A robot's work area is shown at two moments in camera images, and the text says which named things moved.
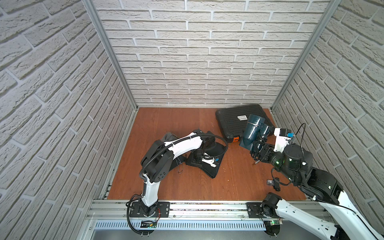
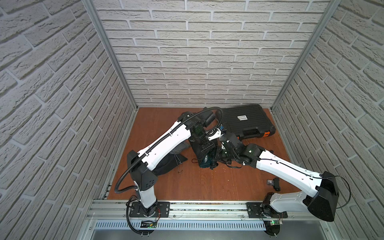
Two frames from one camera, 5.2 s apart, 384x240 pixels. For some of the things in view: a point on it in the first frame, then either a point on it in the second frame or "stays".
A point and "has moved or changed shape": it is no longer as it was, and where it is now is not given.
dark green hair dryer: (255, 130) has moved or changed shape
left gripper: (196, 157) to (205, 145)
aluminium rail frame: (112, 215) stays
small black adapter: (274, 183) stays
